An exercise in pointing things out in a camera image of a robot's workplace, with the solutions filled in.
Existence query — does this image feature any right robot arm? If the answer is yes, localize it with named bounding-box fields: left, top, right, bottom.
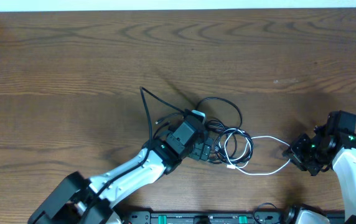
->
left=283, top=111, right=356, bottom=223

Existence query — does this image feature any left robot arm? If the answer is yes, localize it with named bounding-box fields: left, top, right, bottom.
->
left=28, top=110, right=210, bottom=223

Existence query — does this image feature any white cable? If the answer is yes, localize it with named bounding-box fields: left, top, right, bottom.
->
left=223, top=128, right=292, bottom=176

